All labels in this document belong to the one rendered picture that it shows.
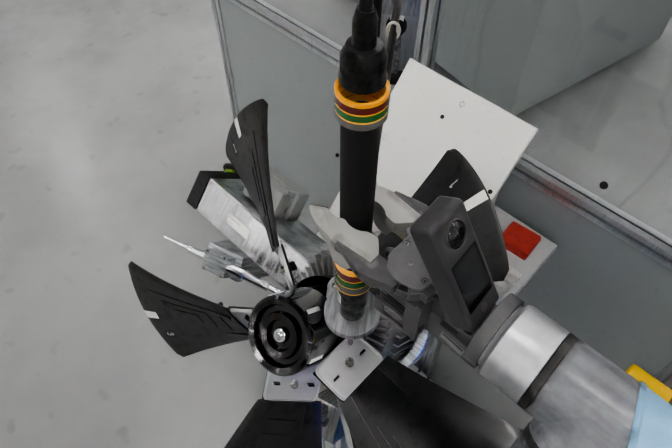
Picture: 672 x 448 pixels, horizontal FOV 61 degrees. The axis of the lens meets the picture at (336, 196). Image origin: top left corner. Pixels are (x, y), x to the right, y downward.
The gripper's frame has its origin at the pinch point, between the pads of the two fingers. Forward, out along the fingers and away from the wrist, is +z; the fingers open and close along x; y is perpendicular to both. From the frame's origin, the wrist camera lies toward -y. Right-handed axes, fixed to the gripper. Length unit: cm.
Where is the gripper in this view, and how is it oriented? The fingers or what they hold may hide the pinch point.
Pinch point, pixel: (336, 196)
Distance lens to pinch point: 57.1
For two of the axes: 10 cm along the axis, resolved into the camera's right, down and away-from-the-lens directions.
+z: -7.2, -5.4, 4.4
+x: 6.9, -5.6, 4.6
